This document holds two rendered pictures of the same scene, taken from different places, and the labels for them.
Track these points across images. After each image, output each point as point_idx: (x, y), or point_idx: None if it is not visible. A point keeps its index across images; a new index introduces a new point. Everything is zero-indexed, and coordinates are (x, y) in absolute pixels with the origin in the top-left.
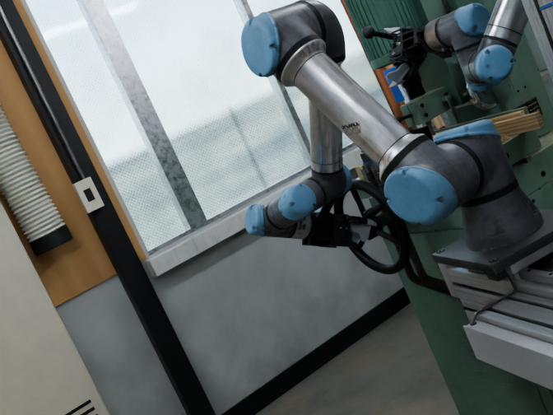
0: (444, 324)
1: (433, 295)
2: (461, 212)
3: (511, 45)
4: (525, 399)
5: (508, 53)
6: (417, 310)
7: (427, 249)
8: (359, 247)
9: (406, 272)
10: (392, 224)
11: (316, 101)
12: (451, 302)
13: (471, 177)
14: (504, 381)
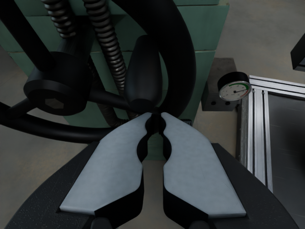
0: (103, 125)
1: (96, 108)
2: (194, 29)
3: None
4: (162, 149)
5: None
6: (69, 117)
7: (101, 72)
8: (19, 116)
9: (110, 122)
10: (90, 59)
11: None
12: (119, 112)
13: None
14: (150, 145)
